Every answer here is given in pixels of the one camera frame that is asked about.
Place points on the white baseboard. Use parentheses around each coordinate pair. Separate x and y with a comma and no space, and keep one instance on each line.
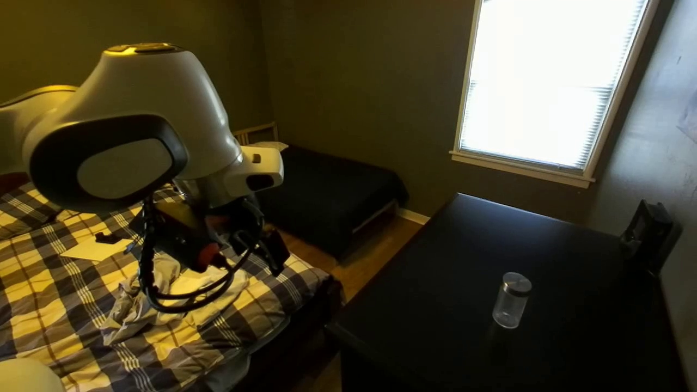
(412,217)

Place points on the dark wooden headboard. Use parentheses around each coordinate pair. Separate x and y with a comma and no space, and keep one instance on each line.
(12,183)

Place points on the small black object on bed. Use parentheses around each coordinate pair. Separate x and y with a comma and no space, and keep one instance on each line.
(110,238)

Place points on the plaid blanket bed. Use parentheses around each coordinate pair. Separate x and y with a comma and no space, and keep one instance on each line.
(50,305)

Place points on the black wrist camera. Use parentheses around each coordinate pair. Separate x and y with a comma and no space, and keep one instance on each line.
(176,218)

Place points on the black wooden dresser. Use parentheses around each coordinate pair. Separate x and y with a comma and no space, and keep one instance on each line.
(508,348)

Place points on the clear glass jar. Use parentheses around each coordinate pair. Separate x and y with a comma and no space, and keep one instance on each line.
(510,300)

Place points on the white paper sheet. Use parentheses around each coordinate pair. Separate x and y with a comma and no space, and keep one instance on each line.
(91,250)

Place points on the black box on dresser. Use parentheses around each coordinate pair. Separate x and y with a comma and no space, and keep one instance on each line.
(650,236)

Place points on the white crumpled garment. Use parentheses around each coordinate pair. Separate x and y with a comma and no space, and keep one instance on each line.
(197,289)

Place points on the bright window with white frame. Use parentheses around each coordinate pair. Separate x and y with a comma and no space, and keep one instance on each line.
(545,78)

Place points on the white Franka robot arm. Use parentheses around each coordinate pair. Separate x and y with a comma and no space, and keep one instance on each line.
(145,93)

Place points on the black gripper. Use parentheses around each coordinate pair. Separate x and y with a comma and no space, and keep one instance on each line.
(226,230)

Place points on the light wooden bed frame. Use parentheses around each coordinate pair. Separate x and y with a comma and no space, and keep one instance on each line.
(253,134)

